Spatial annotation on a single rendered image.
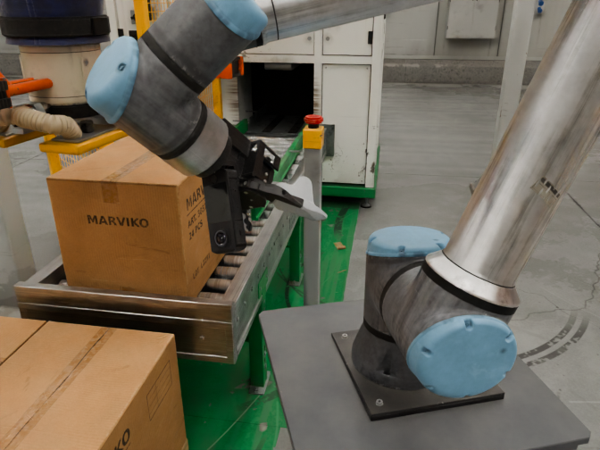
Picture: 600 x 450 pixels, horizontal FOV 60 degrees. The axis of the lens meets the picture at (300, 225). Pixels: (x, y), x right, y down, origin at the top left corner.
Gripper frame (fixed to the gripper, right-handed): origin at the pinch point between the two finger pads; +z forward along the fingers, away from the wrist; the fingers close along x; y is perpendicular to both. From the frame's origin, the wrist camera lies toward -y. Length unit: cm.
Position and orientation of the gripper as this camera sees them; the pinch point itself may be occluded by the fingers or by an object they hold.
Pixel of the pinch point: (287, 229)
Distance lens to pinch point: 83.5
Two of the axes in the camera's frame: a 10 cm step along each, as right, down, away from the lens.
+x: -8.2, 1.3, 5.6
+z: 5.5, 4.4, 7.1
